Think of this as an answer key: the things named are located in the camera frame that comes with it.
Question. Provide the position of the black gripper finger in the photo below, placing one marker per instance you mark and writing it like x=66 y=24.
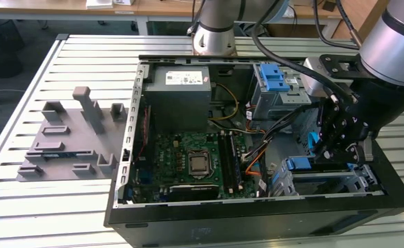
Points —
x=328 y=121
x=340 y=156

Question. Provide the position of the hard disk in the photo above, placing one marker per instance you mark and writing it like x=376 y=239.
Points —
x=301 y=164

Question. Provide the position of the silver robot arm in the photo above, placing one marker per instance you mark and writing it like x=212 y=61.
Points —
x=213 y=31

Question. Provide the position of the silver disk bay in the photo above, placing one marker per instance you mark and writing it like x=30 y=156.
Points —
x=326 y=176

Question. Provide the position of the empty blue disk carrier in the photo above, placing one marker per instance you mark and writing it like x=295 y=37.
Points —
x=275 y=77

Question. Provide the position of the silver drive cage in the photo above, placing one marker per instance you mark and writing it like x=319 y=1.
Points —
x=284 y=100

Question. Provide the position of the RAM stick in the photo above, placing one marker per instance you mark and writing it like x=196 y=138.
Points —
x=237 y=165

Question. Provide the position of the black PC case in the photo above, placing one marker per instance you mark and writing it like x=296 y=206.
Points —
x=257 y=224

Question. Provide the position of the green motherboard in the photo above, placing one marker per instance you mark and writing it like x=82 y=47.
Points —
x=201 y=139

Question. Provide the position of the wooden cabinet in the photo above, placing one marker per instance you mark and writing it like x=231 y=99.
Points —
x=370 y=10

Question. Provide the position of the CPU socket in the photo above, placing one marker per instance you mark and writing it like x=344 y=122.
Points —
x=198 y=152

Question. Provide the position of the silver CPU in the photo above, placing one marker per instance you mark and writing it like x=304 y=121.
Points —
x=198 y=163

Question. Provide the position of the small black box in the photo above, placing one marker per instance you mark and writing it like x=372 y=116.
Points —
x=330 y=5

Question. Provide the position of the silver power supply unit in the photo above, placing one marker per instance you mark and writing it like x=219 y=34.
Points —
x=177 y=108

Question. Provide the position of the black graphics card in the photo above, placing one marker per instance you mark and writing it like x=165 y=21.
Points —
x=193 y=192

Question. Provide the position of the black case fan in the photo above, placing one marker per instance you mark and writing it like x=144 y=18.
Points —
x=146 y=147

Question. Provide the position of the grey parts rack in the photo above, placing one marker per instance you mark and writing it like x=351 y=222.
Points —
x=70 y=129

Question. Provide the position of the white box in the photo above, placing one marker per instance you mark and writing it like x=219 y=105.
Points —
x=98 y=3
x=124 y=2

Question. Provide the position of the black mesh bin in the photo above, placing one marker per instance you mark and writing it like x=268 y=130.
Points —
x=2 y=51

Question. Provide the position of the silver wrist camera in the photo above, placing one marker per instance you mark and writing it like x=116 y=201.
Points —
x=313 y=77

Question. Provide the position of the black camera bracket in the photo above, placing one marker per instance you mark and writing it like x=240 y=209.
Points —
x=328 y=64

